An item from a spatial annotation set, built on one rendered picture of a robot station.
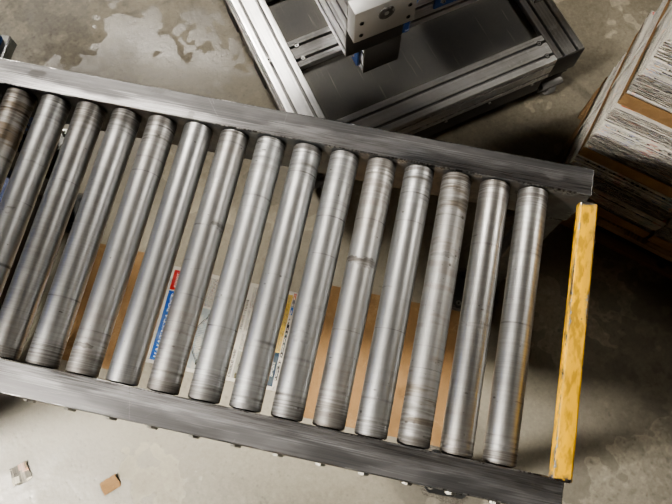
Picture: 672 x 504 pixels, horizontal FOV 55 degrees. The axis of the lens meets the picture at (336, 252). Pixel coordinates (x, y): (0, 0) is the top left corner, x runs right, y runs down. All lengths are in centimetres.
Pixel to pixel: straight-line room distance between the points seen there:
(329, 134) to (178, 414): 51
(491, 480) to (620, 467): 96
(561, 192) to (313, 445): 57
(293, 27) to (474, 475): 138
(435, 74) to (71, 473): 146
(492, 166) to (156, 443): 117
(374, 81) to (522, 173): 83
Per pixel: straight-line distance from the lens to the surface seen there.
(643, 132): 153
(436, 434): 180
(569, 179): 114
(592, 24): 238
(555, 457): 101
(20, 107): 126
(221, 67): 216
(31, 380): 108
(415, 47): 193
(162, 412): 101
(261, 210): 106
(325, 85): 185
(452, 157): 110
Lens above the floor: 178
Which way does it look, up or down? 73 degrees down
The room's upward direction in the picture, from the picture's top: 1 degrees clockwise
